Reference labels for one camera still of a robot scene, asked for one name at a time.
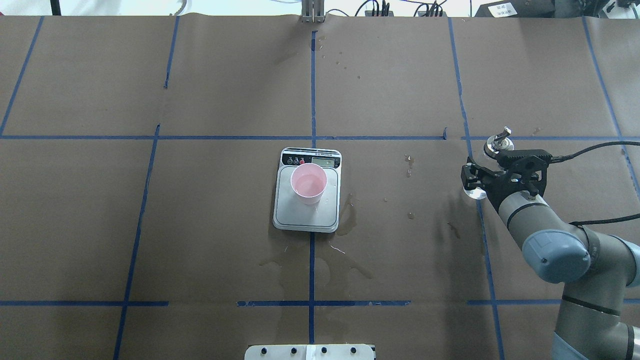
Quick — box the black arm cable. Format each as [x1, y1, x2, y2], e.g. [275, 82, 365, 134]
[550, 141, 640, 163]

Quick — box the pink plastic cup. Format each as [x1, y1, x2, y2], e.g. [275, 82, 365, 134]
[290, 162, 329, 205]

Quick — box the white digital kitchen scale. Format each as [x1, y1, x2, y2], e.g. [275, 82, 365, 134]
[272, 146, 343, 233]

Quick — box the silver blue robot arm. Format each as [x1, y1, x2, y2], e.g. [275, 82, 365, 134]
[461, 149, 640, 360]

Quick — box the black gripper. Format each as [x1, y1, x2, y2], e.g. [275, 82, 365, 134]
[461, 149, 553, 211]

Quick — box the aluminium frame post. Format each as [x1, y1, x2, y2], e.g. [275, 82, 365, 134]
[300, 0, 326, 24]

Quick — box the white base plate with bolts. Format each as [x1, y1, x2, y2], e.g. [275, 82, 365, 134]
[244, 343, 377, 360]

